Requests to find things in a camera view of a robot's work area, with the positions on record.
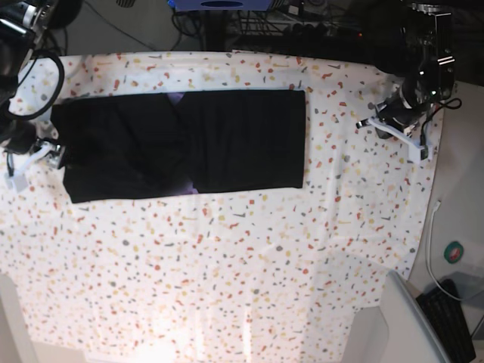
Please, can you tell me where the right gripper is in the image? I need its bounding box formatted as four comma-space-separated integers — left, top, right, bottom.
7, 128, 66, 170

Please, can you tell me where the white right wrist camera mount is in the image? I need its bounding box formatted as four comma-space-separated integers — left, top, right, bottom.
5, 145, 51, 194

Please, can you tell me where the black keyboard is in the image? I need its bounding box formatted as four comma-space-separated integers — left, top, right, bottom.
417, 287, 476, 362

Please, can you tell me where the black t-shirt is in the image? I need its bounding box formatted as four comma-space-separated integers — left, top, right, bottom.
51, 90, 306, 203

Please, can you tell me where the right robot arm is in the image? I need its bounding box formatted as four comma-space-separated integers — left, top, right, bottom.
1, 1, 82, 178

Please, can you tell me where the green tape roll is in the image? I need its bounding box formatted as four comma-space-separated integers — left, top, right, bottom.
443, 241, 464, 265

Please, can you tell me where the white thin cable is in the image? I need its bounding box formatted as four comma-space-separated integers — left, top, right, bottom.
426, 197, 484, 302

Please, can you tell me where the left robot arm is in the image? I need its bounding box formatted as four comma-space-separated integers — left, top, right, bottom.
360, 1, 462, 136

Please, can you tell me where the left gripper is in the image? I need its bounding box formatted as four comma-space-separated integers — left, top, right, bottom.
375, 92, 422, 136

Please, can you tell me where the blue box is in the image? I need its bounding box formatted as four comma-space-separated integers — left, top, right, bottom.
168, 0, 274, 11

